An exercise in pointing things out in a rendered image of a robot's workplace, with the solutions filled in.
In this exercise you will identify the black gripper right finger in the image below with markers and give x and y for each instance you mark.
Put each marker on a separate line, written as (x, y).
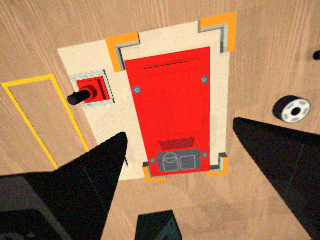
(290, 160)

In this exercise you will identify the black toy wheel with white hub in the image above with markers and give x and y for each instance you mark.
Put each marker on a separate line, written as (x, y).
(291, 109)

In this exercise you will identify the yellow rectangular outline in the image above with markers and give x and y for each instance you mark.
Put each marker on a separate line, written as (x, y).
(40, 78)

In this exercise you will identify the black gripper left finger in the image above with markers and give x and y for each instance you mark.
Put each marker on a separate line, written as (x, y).
(75, 198)

